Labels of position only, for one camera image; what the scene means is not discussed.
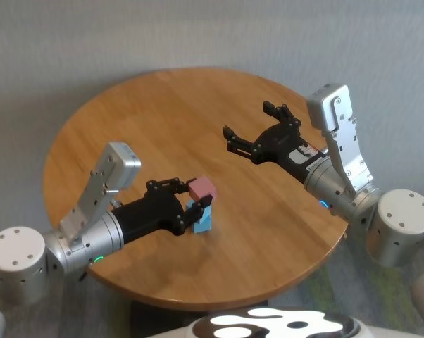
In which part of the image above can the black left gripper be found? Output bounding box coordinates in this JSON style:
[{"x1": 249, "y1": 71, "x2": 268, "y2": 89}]
[{"x1": 110, "y1": 177, "x2": 215, "y2": 244}]

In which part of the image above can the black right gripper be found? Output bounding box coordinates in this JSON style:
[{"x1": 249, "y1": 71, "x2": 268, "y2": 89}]
[{"x1": 223, "y1": 100, "x2": 331, "y2": 186}]

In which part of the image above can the pink cube block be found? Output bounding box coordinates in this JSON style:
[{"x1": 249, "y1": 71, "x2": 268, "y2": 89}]
[{"x1": 187, "y1": 176, "x2": 218, "y2": 203}]

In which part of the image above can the blue cube block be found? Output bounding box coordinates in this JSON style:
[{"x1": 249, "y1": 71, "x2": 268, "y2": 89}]
[
  {"x1": 185, "y1": 199, "x2": 213, "y2": 225},
  {"x1": 192, "y1": 217, "x2": 212, "y2": 234}
]

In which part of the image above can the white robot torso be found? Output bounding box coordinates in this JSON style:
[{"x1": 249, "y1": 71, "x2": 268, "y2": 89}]
[{"x1": 144, "y1": 305, "x2": 424, "y2": 338}]

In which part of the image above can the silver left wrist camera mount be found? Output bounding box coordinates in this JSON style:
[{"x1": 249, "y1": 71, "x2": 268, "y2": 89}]
[{"x1": 58, "y1": 141, "x2": 142, "y2": 244}]

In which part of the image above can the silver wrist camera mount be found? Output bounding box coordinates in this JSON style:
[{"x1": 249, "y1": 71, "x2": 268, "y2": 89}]
[
  {"x1": 305, "y1": 82, "x2": 375, "y2": 199},
  {"x1": 58, "y1": 141, "x2": 142, "y2": 244}
]

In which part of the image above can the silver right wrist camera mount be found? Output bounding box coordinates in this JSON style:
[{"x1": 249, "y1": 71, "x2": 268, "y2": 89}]
[{"x1": 305, "y1": 82, "x2": 375, "y2": 199}]

